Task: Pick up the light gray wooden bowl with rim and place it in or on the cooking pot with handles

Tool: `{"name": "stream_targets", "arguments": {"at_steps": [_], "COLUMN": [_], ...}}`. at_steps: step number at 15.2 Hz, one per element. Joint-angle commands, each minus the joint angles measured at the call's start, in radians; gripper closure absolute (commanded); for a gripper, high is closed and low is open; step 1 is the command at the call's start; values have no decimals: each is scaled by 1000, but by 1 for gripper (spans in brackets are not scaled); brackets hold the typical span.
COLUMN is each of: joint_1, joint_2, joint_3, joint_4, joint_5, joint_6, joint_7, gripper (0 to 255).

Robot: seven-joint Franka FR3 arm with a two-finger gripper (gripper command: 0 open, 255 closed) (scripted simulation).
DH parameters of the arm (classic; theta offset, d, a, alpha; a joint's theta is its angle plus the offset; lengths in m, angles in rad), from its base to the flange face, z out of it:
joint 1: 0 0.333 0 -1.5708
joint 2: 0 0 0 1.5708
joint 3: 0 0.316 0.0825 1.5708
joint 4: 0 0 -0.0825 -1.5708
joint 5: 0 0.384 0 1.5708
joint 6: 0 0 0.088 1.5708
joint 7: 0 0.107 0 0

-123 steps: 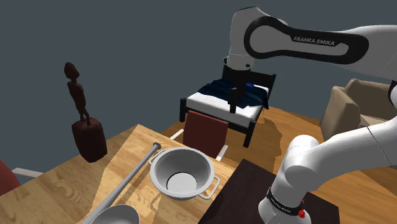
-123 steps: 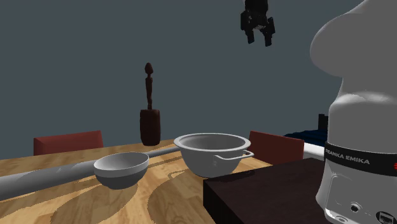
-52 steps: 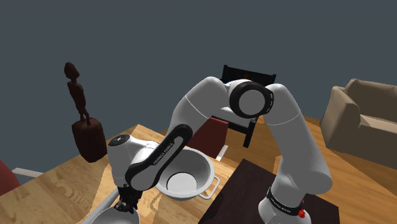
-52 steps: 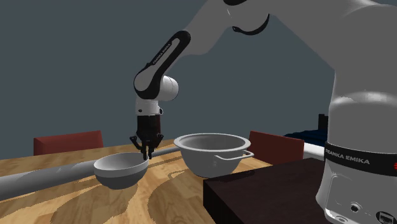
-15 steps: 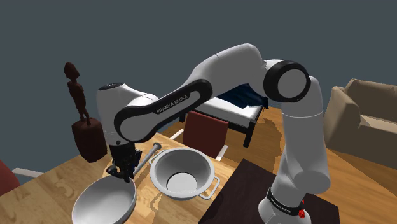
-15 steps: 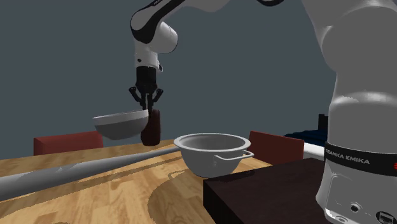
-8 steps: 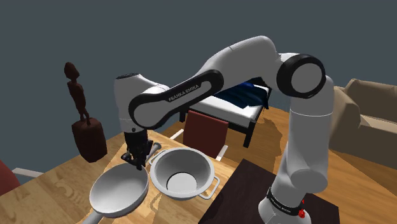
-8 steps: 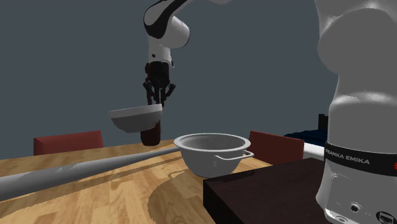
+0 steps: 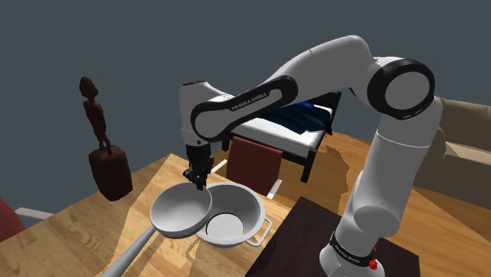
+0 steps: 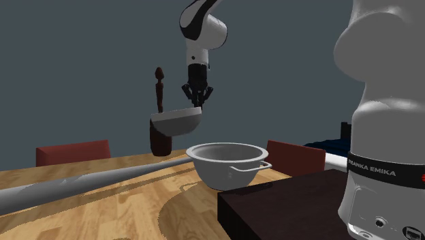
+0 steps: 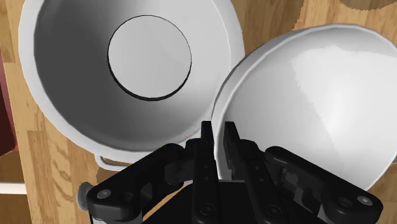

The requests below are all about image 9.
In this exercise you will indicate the dark brown wooden figure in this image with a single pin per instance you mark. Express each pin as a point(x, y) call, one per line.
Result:
point(110, 172)

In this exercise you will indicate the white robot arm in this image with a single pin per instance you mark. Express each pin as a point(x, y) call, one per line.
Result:
point(399, 161)

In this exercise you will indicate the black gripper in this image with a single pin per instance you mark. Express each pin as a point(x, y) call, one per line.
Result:
point(199, 159)

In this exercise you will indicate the brown sofa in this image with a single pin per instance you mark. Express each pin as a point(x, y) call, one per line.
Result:
point(460, 168)

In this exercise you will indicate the dark robot stand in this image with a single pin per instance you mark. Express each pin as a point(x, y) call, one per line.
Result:
point(295, 238)

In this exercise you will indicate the black bed with blue blanket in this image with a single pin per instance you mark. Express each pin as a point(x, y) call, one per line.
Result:
point(280, 134)

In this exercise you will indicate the grey frying pan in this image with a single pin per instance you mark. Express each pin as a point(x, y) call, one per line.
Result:
point(178, 209)

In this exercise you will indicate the red chair with white frame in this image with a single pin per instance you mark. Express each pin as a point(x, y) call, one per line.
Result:
point(8, 220)
point(251, 165)

